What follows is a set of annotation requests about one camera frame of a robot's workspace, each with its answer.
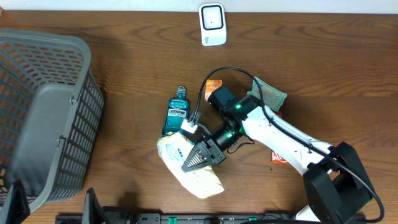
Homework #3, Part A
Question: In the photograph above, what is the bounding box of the large white wet wipes pack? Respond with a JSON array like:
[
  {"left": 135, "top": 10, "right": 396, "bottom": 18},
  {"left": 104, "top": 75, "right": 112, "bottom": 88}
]
[{"left": 157, "top": 133, "right": 224, "bottom": 198}]

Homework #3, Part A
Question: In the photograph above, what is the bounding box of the teal Listerine mouthwash bottle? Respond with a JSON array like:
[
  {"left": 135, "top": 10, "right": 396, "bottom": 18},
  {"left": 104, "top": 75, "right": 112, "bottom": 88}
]
[{"left": 162, "top": 86, "right": 190, "bottom": 136}]

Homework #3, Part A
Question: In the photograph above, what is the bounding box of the red Top chocolate bar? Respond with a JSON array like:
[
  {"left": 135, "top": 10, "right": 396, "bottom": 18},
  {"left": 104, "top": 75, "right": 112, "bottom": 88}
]
[{"left": 269, "top": 111, "right": 289, "bottom": 165}]

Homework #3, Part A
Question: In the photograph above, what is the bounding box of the small orange box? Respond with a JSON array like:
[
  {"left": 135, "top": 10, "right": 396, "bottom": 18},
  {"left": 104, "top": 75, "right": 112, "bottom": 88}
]
[{"left": 205, "top": 79, "right": 223, "bottom": 101}]

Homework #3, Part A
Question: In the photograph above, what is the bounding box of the small teal wipes pack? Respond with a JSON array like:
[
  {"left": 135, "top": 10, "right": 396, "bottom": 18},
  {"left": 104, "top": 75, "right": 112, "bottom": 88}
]
[{"left": 255, "top": 77, "right": 287, "bottom": 112}]

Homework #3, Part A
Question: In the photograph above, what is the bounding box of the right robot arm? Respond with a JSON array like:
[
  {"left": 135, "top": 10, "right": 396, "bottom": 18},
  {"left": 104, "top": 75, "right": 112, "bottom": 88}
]
[{"left": 182, "top": 86, "right": 374, "bottom": 223}]

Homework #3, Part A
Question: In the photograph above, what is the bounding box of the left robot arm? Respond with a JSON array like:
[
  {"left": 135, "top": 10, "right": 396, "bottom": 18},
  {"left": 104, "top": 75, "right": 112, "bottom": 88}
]
[{"left": 1, "top": 180, "right": 111, "bottom": 224}]

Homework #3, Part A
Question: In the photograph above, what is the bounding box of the white barcode scanner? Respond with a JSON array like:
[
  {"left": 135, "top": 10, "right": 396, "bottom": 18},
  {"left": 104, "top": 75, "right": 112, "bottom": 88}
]
[{"left": 199, "top": 3, "right": 227, "bottom": 47}]

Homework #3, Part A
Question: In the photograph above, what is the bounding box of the grey plastic shopping basket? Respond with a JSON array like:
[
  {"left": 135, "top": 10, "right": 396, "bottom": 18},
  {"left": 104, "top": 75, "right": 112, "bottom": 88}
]
[{"left": 1, "top": 28, "right": 104, "bottom": 217}]

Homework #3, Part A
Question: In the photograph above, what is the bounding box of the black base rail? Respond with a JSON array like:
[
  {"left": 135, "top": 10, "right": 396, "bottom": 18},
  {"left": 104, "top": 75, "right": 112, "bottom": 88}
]
[{"left": 55, "top": 207, "right": 319, "bottom": 224}]

